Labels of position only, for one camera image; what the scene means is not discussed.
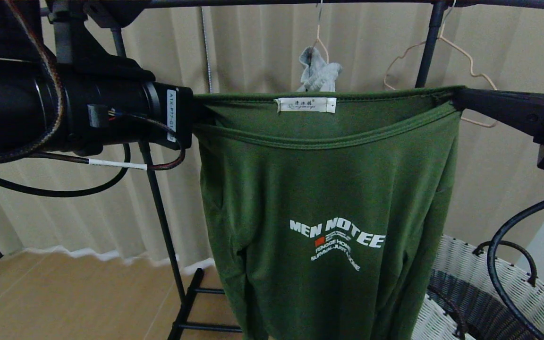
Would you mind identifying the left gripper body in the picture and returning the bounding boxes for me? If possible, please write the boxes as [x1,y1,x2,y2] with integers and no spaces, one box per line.
[64,80,195,156]

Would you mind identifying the pink clothes hanger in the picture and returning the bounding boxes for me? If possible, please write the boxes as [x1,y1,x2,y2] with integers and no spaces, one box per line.
[312,0,332,65]
[383,4,499,129]

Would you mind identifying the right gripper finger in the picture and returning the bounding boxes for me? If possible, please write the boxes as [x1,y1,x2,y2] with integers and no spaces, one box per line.
[453,87,544,138]

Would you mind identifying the pale grey shorts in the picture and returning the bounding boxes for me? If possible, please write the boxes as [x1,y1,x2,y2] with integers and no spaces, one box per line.
[297,46,344,93]

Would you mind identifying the black cable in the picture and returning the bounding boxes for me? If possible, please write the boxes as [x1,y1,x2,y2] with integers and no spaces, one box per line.
[486,189,544,340]
[0,144,131,198]

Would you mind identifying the green long-sleeved shirt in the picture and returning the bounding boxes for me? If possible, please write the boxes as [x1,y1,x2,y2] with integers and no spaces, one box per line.
[192,85,467,340]

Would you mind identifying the grey curtain pull cord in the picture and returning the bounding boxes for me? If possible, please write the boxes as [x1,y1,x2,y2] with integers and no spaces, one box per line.
[200,7,214,94]

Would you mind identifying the black clothes rack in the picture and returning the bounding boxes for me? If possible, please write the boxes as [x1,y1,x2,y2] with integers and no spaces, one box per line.
[41,0,544,340]

